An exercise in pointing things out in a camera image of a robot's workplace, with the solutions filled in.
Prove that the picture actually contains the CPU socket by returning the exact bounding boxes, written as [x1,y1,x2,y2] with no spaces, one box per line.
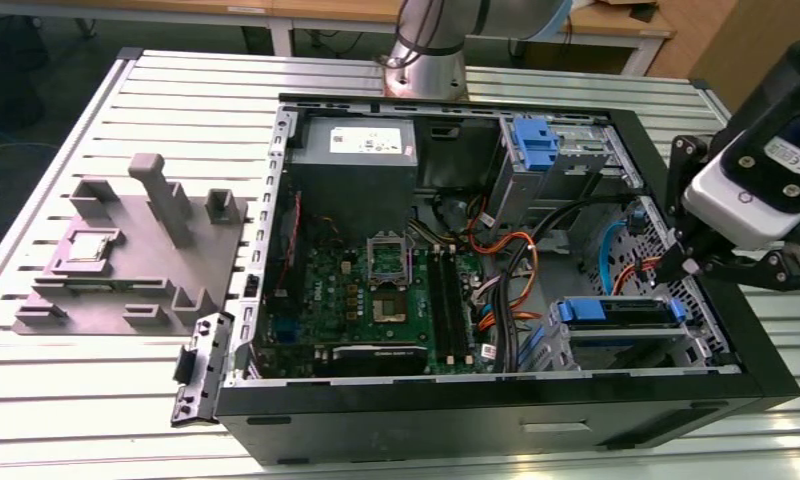
[371,286,419,327]

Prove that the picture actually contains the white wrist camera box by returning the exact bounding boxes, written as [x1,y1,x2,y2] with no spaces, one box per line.
[679,114,800,252]

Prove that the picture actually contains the locking lever wire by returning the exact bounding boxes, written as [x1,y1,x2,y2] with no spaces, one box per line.
[405,232,418,290]

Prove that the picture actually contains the green motherboard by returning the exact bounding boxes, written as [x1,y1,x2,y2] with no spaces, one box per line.
[259,234,502,377]

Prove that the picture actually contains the silver CPU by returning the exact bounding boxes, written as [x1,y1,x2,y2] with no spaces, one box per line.
[66,234,112,263]

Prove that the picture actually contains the red orange power wire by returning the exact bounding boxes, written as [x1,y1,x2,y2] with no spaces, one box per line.
[611,254,669,297]

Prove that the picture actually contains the black graphics card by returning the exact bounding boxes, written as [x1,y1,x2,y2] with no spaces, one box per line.
[312,342,433,379]

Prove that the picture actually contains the blue board connector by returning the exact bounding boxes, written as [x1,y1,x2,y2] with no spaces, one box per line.
[272,319,303,347]

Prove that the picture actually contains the hard disk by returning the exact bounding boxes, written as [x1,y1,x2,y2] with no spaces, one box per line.
[523,296,689,369]

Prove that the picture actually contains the black RAM slot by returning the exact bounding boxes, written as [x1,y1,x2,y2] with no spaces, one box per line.
[429,243,457,365]
[446,243,477,365]

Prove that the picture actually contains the metal optical drive cage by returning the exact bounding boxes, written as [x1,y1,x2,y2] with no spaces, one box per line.
[490,113,646,234]

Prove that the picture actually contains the black PC case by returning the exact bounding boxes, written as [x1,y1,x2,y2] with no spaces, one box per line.
[212,92,800,466]

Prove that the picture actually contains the white power supply label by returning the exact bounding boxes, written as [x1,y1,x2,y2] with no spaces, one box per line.
[328,125,403,155]

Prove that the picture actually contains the blue data wire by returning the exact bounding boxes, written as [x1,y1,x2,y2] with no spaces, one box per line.
[598,208,650,300]

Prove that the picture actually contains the metal disk bay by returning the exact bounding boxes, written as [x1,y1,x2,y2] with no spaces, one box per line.
[526,294,717,374]

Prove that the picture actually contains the orange wire bundle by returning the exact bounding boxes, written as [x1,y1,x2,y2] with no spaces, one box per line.
[477,308,543,334]

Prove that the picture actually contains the black cable bundle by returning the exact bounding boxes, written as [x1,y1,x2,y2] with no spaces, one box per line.
[490,192,642,374]

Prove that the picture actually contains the thin red wire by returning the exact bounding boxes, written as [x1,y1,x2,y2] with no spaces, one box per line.
[274,190,304,299]

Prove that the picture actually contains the grey metal card bracket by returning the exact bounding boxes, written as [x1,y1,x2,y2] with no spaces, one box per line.
[170,310,236,427]

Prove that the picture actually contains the blue plastic drive latch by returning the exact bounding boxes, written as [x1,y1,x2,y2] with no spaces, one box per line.
[514,117,561,172]

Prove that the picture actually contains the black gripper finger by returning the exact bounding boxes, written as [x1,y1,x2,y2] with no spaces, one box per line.
[654,134,713,284]
[666,247,800,292]

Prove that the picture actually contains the green RAM stick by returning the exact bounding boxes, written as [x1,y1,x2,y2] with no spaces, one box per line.
[63,279,139,293]

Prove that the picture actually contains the grey parts rack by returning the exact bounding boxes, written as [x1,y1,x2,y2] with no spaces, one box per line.
[11,152,252,337]

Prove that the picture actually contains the grey power supply unit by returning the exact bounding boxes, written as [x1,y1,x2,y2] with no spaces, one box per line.
[286,115,421,241]

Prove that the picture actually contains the metal socket cover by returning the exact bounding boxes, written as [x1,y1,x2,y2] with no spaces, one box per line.
[366,233,415,289]

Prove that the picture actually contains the wooden cabinet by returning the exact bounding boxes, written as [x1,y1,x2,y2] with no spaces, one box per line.
[646,0,800,141]

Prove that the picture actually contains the orange red looped wires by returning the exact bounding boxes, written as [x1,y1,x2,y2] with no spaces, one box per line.
[467,230,543,307]

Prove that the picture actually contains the wooden desk white frame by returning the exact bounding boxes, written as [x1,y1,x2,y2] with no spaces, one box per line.
[39,0,679,77]

